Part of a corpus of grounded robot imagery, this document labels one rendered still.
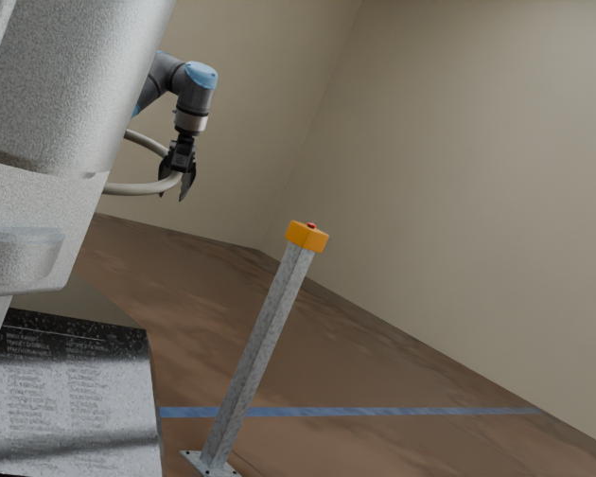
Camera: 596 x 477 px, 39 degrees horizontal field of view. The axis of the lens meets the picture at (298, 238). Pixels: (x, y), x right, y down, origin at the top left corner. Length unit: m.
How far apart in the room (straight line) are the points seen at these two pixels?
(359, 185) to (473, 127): 1.40
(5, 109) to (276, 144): 8.80
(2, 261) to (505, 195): 7.71
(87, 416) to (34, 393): 0.12
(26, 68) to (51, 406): 1.11
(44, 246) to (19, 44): 0.20
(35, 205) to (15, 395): 0.93
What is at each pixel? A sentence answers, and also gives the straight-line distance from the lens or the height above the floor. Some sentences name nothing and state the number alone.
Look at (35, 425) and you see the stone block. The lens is 1.71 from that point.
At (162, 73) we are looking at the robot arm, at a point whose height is 1.41.
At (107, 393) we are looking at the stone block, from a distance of 1.82.
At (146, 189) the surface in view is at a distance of 2.18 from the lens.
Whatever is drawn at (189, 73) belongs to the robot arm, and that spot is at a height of 1.44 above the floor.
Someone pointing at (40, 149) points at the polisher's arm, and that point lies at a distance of 0.73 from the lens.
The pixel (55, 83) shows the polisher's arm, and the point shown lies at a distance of 0.72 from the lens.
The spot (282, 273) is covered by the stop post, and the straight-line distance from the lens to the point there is 3.40.
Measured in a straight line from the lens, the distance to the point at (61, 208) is 0.85.
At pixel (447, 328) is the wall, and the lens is 8.42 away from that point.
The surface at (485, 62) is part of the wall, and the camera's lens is 8.84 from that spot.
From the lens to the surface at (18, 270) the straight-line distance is 0.79.
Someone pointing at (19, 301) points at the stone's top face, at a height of 0.87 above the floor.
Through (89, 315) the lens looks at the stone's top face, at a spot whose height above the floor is 0.87.
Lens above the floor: 1.40
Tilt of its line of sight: 6 degrees down
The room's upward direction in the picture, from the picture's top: 23 degrees clockwise
